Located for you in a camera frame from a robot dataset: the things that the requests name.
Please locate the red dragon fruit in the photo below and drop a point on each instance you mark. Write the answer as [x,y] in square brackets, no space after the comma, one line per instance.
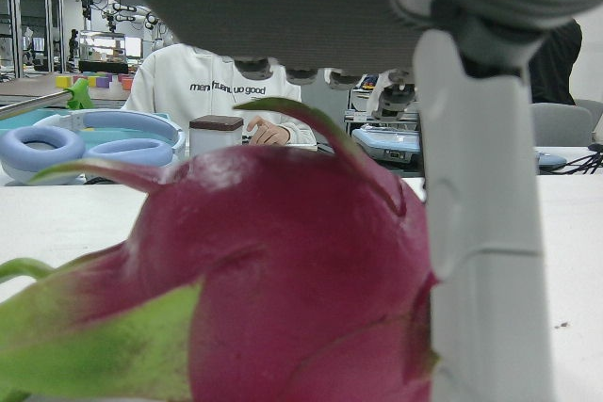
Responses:
[282,279]

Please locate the person in white sweatshirt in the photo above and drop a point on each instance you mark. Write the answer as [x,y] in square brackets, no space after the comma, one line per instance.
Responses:
[179,86]

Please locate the white jar brown lid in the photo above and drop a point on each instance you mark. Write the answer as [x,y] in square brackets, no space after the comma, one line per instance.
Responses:
[214,138]

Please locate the blue teach pendant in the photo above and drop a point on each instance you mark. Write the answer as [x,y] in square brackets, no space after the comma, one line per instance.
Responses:
[391,143]

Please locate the row of coloured blocks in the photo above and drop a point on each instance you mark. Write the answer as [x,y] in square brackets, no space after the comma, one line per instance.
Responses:
[94,80]

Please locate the green plastic toy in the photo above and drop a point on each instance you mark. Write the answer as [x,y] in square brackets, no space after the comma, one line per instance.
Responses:
[79,93]

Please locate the person in black clothes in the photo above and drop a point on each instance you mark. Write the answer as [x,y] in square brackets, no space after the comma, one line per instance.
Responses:
[556,68]

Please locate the blue white headphones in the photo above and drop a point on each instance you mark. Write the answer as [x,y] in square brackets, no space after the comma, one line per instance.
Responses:
[42,150]

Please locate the grey office chair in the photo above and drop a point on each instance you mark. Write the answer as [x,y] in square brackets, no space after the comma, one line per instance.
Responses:
[560,124]

